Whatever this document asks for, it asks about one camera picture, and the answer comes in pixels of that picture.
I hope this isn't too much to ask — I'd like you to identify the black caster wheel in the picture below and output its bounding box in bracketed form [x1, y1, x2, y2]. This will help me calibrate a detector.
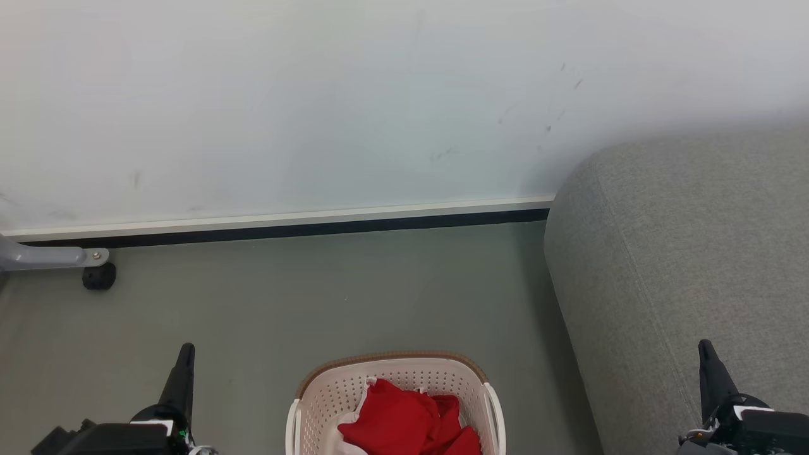
[82, 262, 117, 291]

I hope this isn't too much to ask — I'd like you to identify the white perforated laundry basket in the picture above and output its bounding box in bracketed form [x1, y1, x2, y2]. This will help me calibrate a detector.
[284, 351, 506, 455]

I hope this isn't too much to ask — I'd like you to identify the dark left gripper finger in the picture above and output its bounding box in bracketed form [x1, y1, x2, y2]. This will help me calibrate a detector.
[158, 343, 195, 419]

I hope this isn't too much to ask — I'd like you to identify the grey metal furniture leg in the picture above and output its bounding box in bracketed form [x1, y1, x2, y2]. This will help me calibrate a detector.
[0, 234, 110, 273]

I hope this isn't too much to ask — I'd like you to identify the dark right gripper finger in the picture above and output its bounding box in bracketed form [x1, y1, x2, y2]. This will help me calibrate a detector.
[698, 339, 739, 423]

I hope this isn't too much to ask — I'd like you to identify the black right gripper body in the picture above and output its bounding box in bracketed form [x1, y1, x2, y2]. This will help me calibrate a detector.
[678, 393, 809, 455]

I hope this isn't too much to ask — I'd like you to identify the red garment with white trim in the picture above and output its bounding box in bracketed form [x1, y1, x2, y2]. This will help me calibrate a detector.
[334, 378, 443, 455]

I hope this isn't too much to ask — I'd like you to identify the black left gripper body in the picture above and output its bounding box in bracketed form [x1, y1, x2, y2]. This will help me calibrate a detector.
[30, 404, 194, 455]

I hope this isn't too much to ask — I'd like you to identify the white and black baseboard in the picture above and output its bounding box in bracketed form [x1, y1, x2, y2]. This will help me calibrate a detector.
[0, 196, 556, 248]

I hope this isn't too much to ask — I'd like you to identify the grey fabric sofa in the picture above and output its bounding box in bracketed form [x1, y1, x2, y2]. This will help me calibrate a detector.
[544, 130, 809, 455]

